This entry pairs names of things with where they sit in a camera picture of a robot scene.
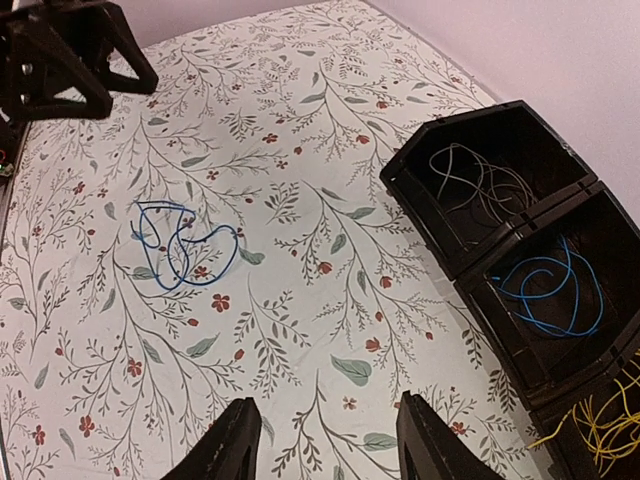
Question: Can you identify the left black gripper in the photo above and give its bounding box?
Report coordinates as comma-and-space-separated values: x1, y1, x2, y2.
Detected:
1, 1, 159, 121

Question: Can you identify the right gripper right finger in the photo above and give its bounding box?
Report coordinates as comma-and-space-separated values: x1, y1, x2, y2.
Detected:
396, 391, 501, 480

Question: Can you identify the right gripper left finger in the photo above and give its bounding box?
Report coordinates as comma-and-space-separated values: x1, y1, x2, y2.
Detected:
172, 397, 262, 480

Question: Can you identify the grey cable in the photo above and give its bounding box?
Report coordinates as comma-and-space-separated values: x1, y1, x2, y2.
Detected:
427, 142, 539, 226

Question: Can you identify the black bin right compartment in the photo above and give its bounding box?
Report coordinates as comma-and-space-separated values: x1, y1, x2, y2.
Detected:
529, 353, 639, 479

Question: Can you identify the black bin compartment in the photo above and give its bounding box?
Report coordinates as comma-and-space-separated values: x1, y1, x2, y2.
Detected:
455, 182, 639, 411
529, 353, 639, 479
380, 100, 597, 280

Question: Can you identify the black bin middle compartment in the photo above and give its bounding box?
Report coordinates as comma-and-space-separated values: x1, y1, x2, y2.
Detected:
455, 182, 639, 411

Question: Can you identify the floral patterned table cloth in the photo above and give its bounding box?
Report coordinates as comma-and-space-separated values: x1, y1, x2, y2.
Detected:
1, 1, 548, 479

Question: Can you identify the black bin left compartment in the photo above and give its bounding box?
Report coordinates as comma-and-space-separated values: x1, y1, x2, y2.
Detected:
380, 100, 597, 280

